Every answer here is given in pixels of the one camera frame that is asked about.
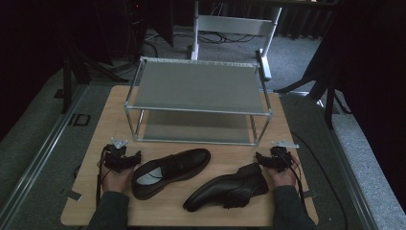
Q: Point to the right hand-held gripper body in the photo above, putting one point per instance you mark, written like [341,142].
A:
[280,159]

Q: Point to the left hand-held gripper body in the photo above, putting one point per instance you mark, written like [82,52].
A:
[116,156]

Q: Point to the black leather shoe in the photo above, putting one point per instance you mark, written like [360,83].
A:
[182,163]
[226,188]

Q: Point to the grey metal shoe rack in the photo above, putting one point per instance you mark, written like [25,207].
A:
[198,86]

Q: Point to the person's right hand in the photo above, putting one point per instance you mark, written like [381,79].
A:
[284,179]

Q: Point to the person's left hand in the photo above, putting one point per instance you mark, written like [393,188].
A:
[116,182]

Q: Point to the grey tape strip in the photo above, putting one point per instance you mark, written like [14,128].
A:
[309,194]
[72,194]

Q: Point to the black rectangular buckle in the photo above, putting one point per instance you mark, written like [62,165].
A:
[79,119]

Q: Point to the black tripod stand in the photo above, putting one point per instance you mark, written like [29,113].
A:
[329,105]
[67,83]

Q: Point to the dark equipment with red light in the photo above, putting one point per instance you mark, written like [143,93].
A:
[136,19]

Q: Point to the metal floor rail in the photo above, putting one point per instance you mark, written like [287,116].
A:
[41,156]
[351,169]

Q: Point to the white metal desk frame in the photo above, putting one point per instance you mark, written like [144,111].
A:
[236,25]

